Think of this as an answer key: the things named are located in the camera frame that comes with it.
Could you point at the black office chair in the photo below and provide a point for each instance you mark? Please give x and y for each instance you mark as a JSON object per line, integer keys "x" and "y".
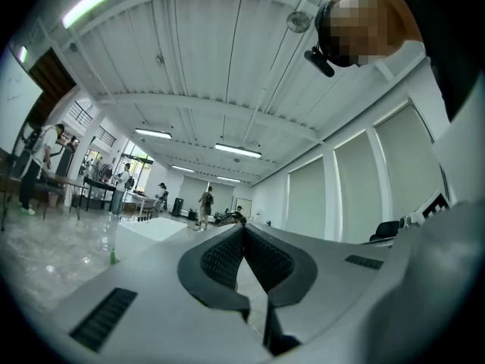
{"x": 386, "y": 229}

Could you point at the white table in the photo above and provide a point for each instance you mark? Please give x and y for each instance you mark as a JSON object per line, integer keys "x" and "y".
{"x": 142, "y": 197}

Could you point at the person's dark shirt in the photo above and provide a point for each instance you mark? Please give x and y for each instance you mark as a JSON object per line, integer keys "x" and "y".
{"x": 451, "y": 29}

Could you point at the black table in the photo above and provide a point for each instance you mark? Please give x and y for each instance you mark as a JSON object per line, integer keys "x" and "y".
{"x": 99, "y": 185}

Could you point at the white low platform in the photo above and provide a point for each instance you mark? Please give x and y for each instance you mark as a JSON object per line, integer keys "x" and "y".
{"x": 151, "y": 231}

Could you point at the long ceiling tube light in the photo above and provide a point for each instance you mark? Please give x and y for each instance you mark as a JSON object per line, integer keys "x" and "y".
{"x": 238, "y": 150}
{"x": 153, "y": 133}
{"x": 183, "y": 168}
{"x": 229, "y": 179}
{"x": 85, "y": 6}
{"x": 23, "y": 54}

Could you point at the brown table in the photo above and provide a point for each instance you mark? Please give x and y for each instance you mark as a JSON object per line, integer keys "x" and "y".
{"x": 60, "y": 180}

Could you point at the person's head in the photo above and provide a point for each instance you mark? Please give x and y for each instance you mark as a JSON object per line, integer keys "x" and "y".
{"x": 394, "y": 17}

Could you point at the pale door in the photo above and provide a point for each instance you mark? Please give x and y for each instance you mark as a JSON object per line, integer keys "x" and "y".
{"x": 244, "y": 207}

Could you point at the green bottle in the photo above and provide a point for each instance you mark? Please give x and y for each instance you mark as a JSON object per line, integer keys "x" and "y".
{"x": 112, "y": 256}

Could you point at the black head-worn camera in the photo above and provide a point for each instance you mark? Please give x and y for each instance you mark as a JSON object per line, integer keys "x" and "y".
{"x": 320, "y": 63}

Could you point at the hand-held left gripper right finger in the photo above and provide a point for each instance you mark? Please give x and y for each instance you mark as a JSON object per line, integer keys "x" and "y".
{"x": 303, "y": 275}

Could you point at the brown staircase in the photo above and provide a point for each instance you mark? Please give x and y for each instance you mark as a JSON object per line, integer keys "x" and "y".
{"x": 51, "y": 76}

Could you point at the black floor speaker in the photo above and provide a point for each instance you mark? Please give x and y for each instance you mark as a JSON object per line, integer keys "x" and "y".
{"x": 177, "y": 207}

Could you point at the round grey ceiling fixture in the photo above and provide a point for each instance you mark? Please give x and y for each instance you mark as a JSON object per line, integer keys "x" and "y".
{"x": 297, "y": 21}

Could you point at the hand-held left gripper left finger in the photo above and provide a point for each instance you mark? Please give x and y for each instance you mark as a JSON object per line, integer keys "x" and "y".
{"x": 193, "y": 271}

